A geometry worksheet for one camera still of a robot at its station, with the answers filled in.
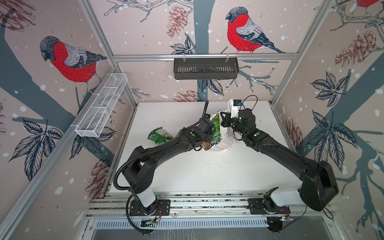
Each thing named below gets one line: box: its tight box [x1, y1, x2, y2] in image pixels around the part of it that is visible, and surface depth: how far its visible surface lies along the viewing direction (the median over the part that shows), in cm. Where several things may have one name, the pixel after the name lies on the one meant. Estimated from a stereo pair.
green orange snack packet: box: [147, 127, 175, 146], surface depth 100 cm
